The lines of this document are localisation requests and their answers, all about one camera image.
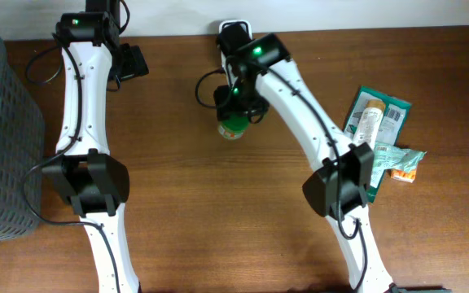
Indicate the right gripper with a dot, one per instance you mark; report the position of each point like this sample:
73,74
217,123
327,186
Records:
221,98

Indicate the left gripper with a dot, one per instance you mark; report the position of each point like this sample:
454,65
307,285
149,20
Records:
133,62

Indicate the green lid jar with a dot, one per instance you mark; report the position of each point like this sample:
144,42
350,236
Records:
233,128

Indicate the white Pantene tube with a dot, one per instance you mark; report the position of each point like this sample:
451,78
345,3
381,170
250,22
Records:
369,123

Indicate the green 3M glove packet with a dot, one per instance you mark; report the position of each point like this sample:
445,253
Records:
395,115

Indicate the teal foil sachet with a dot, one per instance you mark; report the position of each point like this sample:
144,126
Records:
388,156

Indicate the orange tissue pack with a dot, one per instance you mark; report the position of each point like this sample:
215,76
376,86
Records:
403,176

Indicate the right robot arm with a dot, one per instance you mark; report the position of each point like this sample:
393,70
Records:
262,74

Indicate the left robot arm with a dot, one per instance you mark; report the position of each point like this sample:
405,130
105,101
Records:
88,179

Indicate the white barcode scanner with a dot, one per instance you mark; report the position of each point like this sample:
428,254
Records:
232,35

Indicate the grey plastic mesh basket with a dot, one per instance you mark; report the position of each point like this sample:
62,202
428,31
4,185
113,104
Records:
22,131

